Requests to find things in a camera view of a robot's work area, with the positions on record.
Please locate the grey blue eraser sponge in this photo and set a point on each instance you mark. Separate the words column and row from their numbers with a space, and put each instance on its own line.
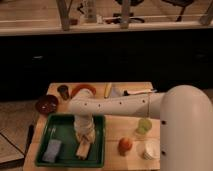
column 52, row 151

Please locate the green plastic tray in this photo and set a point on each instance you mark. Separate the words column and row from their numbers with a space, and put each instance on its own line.
column 60, row 127

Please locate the yellow banana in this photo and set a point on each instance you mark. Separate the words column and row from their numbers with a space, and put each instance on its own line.
column 107, row 90

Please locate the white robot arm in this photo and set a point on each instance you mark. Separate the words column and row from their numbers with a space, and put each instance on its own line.
column 186, row 122

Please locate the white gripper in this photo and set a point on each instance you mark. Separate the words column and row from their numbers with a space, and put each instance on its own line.
column 84, row 128

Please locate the white cup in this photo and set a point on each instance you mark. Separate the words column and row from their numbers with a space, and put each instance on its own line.
column 152, row 150

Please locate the green plastic cup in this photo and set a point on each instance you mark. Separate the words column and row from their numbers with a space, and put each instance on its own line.
column 144, row 126

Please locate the dark red bowl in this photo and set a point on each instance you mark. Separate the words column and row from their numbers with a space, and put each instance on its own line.
column 47, row 104

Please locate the orange fruit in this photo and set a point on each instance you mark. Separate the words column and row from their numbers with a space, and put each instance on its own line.
column 124, row 146

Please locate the white spoon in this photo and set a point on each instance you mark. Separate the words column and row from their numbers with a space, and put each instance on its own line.
column 137, row 92

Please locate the dark brown cup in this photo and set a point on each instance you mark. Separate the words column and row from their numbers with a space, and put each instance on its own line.
column 63, row 91

